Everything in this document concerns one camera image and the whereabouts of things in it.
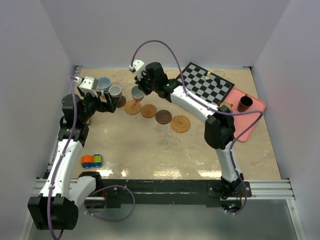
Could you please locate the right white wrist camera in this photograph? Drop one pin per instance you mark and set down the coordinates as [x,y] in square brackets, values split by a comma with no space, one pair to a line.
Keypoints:
[137,67]

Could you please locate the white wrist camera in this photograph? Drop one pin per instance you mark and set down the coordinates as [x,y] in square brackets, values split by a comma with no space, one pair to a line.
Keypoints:
[87,85]
[137,67]

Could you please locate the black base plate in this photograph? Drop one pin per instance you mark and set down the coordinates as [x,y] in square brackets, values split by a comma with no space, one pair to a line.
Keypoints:
[209,192]

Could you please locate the grey white mug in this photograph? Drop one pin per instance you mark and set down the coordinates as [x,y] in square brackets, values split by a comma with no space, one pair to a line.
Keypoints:
[115,91]

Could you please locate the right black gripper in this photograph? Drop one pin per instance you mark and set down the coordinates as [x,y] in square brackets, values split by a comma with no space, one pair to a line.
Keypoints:
[140,83]

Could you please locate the black maroon cup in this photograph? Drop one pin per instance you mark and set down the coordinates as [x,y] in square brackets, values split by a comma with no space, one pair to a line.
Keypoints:
[244,103]

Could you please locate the large woven rattan coaster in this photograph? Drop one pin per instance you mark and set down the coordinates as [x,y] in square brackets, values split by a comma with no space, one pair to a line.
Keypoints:
[180,124]

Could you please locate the aluminium front rail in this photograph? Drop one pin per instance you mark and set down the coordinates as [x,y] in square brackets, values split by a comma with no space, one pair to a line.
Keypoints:
[260,189]

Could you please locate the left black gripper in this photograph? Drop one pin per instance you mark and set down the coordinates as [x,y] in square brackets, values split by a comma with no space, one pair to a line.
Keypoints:
[103,107]

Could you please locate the pink plastic tray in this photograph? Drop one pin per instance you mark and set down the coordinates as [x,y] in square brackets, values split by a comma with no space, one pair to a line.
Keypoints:
[241,122]

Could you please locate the white chess piece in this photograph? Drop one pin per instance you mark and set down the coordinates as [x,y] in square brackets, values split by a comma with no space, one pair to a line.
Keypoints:
[208,75]

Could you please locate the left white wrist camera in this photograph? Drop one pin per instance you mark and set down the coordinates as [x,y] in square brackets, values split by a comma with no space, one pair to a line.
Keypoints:
[87,85]

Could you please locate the black white chessboard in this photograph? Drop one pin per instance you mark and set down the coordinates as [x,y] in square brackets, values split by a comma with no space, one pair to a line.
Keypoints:
[208,90]

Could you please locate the small woven rattan coaster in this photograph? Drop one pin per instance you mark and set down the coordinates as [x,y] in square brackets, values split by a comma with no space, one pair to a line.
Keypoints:
[132,109]

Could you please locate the white floral mug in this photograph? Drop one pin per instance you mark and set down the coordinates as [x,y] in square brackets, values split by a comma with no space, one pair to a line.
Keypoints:
[137,95]

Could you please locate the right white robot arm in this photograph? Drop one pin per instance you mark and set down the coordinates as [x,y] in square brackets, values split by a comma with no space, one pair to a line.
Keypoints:
[219,125]

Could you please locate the copper orange cup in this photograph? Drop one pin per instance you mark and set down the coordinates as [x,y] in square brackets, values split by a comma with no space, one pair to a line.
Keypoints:
[228,105]

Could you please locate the dark walnut coaster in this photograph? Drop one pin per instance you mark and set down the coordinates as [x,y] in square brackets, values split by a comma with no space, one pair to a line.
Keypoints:
[163,117]
[122,101]

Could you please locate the light blue cup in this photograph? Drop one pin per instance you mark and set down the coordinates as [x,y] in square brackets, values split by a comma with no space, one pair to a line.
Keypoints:
[103,83]

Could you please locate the orange toy car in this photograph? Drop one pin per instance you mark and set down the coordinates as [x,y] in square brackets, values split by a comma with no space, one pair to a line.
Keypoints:
[89,161]

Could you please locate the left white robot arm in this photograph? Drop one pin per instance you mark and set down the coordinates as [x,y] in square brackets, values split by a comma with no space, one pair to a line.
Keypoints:
[57,205]

